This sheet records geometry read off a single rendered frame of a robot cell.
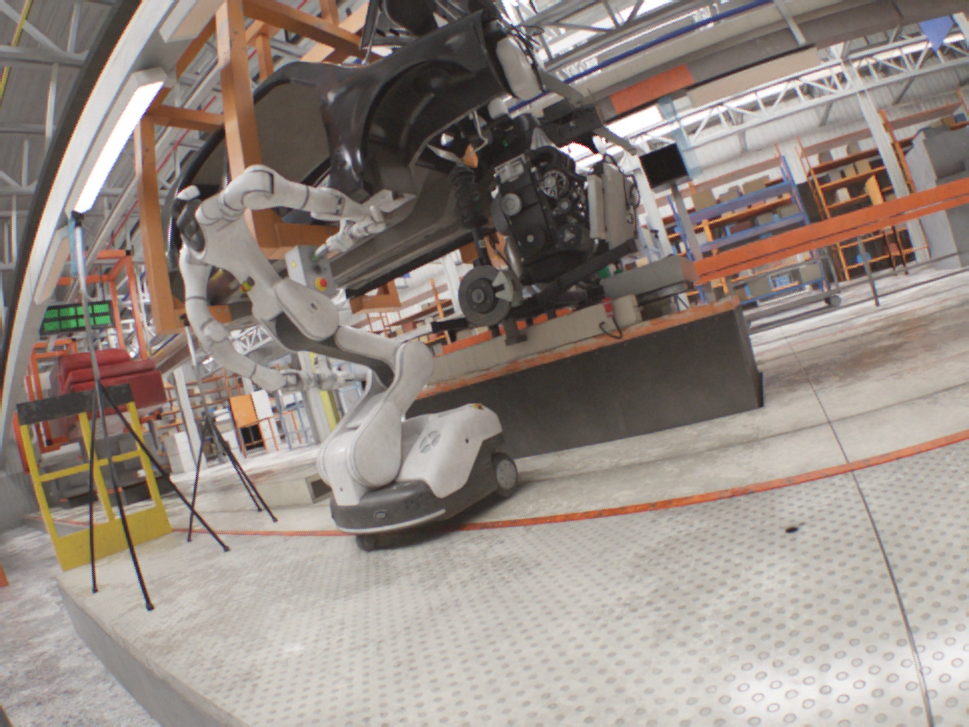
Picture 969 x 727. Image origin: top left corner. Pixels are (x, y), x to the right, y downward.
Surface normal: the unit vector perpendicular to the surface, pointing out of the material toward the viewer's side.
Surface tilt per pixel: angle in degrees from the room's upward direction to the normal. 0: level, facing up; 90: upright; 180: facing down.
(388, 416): 88
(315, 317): 95
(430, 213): 105
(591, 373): 90
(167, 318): 90
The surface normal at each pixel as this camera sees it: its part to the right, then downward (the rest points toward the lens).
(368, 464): 0.74, -0.22
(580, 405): -0.51, 0.14
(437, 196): -0.32, 0.33
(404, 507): 0.08, -0.06
